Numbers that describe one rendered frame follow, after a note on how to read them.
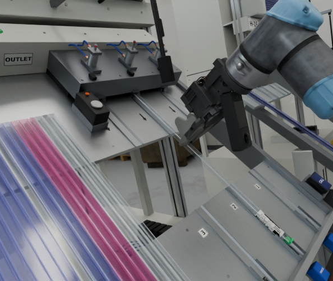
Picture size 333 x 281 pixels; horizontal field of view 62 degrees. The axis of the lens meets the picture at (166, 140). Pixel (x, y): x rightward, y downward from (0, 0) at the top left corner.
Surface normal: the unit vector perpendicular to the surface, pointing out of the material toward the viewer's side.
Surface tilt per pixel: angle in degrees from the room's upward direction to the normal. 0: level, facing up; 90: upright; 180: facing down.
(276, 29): 90
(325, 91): 85
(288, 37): 74
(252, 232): 44
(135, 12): 90
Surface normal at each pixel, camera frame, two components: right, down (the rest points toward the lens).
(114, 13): 0.72, -0.04
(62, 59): 0.36, -0.72
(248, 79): -0.14, 0.71
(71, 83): -0.67, 0.25
